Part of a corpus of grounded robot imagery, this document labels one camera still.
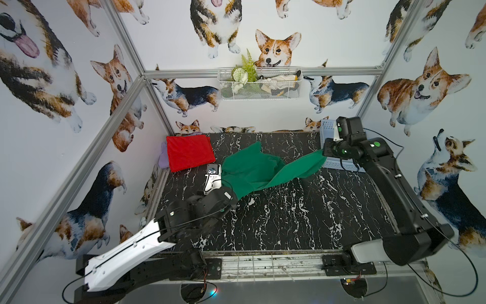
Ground green fern plant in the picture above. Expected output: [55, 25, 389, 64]
[231, 50, 258, 94]

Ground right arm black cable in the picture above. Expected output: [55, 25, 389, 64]
[360, 127, 479, 298]

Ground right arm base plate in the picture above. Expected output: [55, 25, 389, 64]
[321, 252, 377, 276]

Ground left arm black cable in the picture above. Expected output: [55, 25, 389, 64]
[61, 204, 229, 304]

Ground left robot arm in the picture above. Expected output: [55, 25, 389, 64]
[74, 182, 238, 303]

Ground cream cloth items in basket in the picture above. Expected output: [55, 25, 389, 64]
[257, 70, 302, 96]

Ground aluminium front rail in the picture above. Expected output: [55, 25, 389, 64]
[113, 250, 428, 286]

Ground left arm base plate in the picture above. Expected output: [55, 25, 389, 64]
[169, 258, 222, 281]

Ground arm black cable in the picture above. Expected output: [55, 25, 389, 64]
[61, 204, 229, 304]
[360, 127, 479, 298]

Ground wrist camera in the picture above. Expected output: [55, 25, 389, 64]
[334, 120, 342, 142]
[203, 163, 221, 195]

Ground white wire wall basket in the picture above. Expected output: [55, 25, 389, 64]
[217, 67, 303, 101]

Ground aluminium frame back bar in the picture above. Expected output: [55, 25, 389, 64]
[144, 67, 384, 79]

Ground green t-shirt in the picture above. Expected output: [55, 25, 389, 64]
[221, 142, 327, 199]

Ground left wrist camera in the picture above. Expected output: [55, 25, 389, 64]
[203, 163, 221, 195]

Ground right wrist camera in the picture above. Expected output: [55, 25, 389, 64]
[334, 120, 342, 142]

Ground aluminium frame left bar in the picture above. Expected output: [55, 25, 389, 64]
[1, 75, 145, 303]

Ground light blue plastic basket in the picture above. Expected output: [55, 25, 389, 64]
[319, 119, 365, 173]

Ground folded lilac t-shirt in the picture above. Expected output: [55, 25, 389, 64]
[158, 142, 170, 169]

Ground folded red t-shirt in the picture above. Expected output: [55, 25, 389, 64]
[167, 135, 216, 173]

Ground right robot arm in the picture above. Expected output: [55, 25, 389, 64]
[323, 117, 454, 266]

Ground aluminium frame bar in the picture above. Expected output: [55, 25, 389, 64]
[144, 67, 384, 79]
[1, 75, 145, 303]

